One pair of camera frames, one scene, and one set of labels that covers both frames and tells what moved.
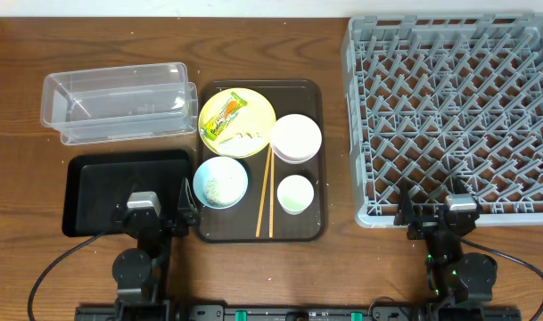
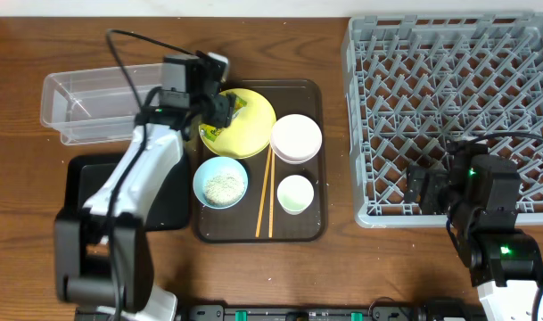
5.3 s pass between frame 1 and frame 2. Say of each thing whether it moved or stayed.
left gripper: moved
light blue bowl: stayed
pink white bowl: stayed
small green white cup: stayed
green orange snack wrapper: stayed
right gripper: moved
